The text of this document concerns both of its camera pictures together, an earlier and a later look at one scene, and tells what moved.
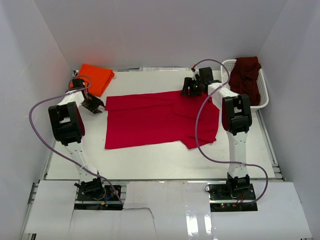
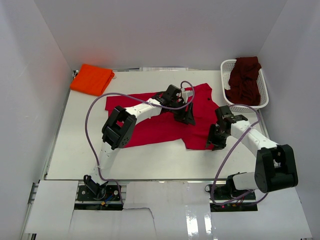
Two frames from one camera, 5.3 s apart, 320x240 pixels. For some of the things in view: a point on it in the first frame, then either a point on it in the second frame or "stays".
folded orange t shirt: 98,79 stays
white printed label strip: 164,69 stays
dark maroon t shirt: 243,79 stays
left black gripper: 97,102 → 183,117
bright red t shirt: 160,117 stays
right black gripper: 187,83 → 218,145
